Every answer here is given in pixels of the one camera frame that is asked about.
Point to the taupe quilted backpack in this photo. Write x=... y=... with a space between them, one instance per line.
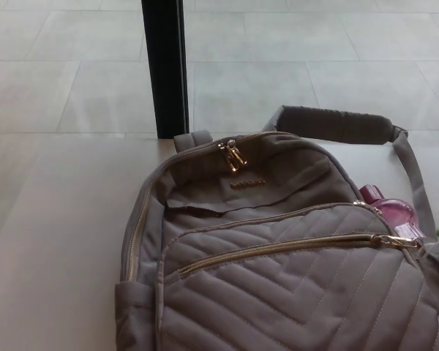
x=278 y=278

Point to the pink transparent water bottle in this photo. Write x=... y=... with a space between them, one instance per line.
x=395 y=212

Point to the black vertical window post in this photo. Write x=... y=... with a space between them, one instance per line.
x=166 y=69

